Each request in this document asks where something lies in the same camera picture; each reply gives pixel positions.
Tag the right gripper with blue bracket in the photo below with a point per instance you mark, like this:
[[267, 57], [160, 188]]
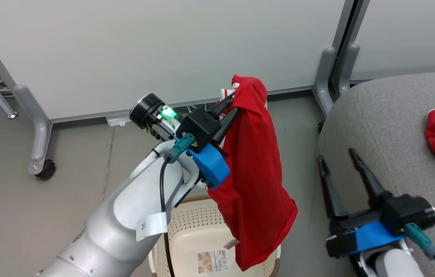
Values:
[[367, 236]]

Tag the left gripper with blue bracket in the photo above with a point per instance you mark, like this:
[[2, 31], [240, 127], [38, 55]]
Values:
[[211, 165]]

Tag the red garment with white stripes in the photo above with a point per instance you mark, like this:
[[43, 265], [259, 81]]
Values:
[[252, 173]]

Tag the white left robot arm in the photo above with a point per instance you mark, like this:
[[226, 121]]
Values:
[[125, 215]]

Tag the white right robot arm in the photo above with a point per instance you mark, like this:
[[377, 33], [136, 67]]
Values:
[[394, 265]]

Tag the grey fabric sofa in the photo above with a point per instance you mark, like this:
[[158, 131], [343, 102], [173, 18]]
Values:
[[386, 127]]

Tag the large white partition panel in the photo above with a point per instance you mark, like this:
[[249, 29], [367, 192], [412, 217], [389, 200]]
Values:
[[144, 50]]

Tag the white power adapter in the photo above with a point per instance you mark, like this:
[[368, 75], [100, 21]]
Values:
[[117, 120]]

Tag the beige plastic laundry basket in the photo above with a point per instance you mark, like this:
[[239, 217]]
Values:
[[190, 231]]

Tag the paper sticker in basket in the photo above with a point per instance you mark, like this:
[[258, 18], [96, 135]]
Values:
[[211, 261]]

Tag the small white partition panel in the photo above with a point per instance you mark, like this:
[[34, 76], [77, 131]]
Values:
[[413, 34]]

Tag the grey partition foot with caster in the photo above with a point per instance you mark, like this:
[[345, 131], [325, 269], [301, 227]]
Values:
[[40, 134]]

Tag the black caster wheel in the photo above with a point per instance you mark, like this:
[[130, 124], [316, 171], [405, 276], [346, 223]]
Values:
[[47, 170]]

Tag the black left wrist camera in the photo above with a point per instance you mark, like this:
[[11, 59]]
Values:
[[200, 127]]

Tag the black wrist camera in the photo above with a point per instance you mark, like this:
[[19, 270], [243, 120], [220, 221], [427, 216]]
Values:
[[200, 127], [409, 211]]

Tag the teal left camera connector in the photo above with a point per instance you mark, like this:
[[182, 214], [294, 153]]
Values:
[[182, 145]]

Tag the teal camera connector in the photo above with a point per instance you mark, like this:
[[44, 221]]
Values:
[[182, 145], [419, 238]]

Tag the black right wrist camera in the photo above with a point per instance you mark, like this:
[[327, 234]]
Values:
[[409, 211]]

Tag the teal right camera connector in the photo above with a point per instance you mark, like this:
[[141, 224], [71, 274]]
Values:
[[419, 238]]

